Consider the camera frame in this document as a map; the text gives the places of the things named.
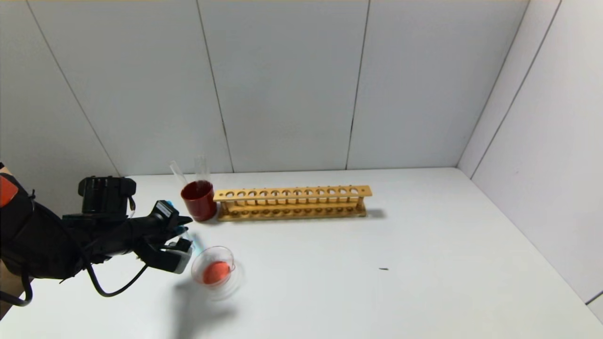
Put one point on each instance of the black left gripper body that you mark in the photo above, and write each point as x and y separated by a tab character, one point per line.
164	210

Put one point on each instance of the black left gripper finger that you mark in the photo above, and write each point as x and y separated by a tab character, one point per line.
184	220
179	232

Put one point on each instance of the glass test tube blue pigment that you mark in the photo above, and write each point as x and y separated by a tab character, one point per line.
181	230

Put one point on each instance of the orange and black left arm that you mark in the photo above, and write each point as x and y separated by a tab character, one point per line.
37	240

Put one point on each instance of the empty clear glass test tube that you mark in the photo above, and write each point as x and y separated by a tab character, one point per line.
201	169

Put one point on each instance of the wooden test tube rack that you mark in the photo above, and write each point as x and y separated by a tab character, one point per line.
292	209

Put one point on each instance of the dark red cup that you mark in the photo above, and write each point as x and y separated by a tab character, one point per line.
200	202

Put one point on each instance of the glass beaker with liquid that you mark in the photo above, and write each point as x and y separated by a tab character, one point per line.
216	273

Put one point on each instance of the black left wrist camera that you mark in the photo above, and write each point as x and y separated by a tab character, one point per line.
106	193

